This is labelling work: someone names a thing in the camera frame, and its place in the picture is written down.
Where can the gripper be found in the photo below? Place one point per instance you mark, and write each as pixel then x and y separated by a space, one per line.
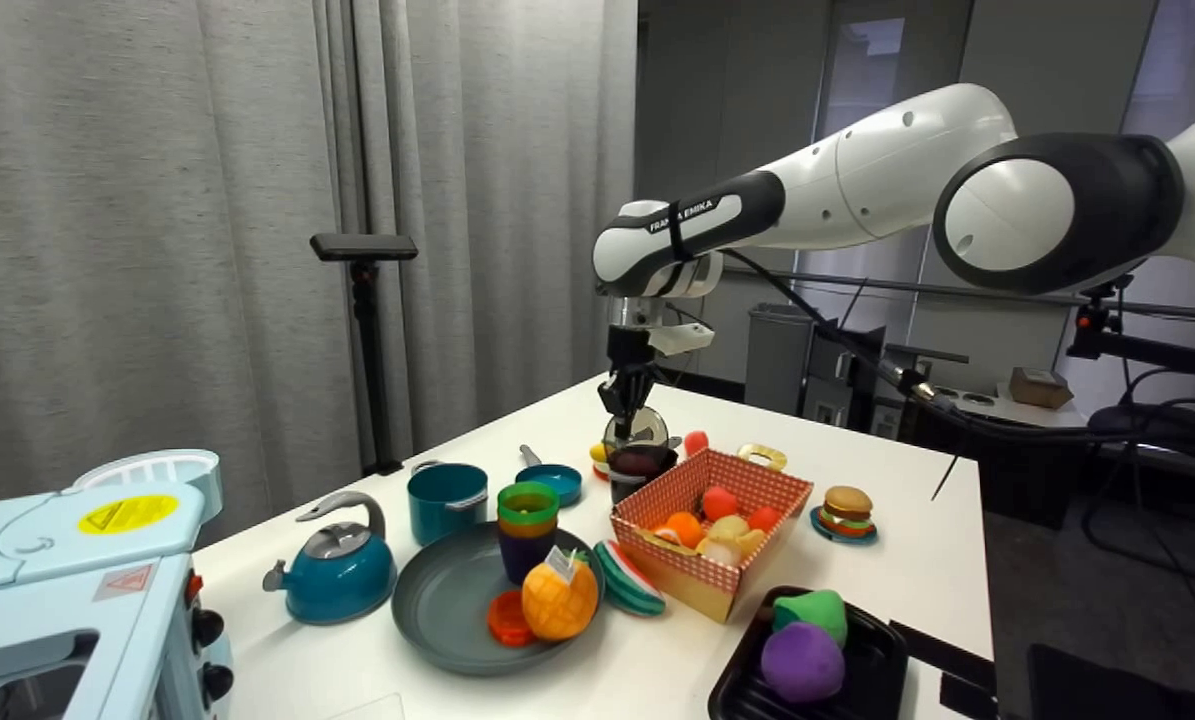
pixel 630 348

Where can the glass pot lid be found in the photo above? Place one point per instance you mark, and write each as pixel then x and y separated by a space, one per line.
pixel 645 432

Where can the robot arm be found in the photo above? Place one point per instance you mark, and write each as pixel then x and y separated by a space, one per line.
pixel 887 170

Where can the red checkered cardboard box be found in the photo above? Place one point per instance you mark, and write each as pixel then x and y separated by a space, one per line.
pixel 697 580

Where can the teal toy pot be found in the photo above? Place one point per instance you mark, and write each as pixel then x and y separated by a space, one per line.
pixel 442 505

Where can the small cardboard box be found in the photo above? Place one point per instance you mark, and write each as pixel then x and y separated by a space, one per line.
pixel 1040 387

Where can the yellow and red toy food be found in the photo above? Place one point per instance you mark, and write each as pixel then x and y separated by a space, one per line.
pixel 598 460

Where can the small red toy piece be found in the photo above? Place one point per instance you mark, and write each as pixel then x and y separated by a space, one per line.
pixel 696 442

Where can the small teal toy pan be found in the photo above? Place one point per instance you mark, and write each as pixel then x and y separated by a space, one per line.
pixel 552 482

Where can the golden toy pretzel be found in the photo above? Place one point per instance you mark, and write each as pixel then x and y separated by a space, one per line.
pixel 747 452

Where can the red toy tomato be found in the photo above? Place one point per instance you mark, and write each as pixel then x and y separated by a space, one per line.
pixel 720 503

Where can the grey bin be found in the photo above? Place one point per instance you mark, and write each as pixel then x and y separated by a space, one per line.
pixel 775 355

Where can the stack of colourful cups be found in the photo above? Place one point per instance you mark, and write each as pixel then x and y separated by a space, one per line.
pixel 525 525

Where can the pale yellow toy food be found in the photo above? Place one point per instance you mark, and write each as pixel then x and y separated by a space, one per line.
pixel 729 538

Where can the small red toy fruit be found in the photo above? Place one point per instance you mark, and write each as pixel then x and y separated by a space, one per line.
pixel 763 518

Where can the toy watermelon slice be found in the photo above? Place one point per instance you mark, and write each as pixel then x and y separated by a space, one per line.
pixel 627 582

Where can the toy pineapple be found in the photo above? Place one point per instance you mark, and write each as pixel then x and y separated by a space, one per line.
pixel 557 605

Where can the small teal plate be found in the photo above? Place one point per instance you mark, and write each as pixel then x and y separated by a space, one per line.
pixel 829 530

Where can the toy burger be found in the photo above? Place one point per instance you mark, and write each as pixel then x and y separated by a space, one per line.
pixel 847 508

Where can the orange toy slice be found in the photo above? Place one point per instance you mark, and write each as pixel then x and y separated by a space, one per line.
pixel 507 620

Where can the grey plate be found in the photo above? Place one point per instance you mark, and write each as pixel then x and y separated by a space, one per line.
pixel 447 610

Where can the green toy vegetable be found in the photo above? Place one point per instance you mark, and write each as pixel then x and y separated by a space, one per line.
pixel 815 610

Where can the purple toy vegetable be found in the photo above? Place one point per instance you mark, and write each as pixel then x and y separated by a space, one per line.
pixel 802 662

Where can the teal toy kettle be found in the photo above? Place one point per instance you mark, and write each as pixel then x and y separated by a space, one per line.
pixel 342 580

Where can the black tray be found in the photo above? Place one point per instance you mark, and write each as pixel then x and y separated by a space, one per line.
pixel 872 670

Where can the red stove knob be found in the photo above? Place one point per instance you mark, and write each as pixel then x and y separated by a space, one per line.
pixel 193 588

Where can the black stove knob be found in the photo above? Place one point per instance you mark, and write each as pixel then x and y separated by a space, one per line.
pixel 218 681
pixel 207 628

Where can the grey curtain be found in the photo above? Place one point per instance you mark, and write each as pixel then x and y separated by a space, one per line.
pixel 157 200

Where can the light blue toy kitchen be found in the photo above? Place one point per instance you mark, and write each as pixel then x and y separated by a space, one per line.
pixel 47 600

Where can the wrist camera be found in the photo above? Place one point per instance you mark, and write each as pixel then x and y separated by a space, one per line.
pixel 681 338

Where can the camera on mount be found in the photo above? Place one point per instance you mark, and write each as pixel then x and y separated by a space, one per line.
pixel 364 300

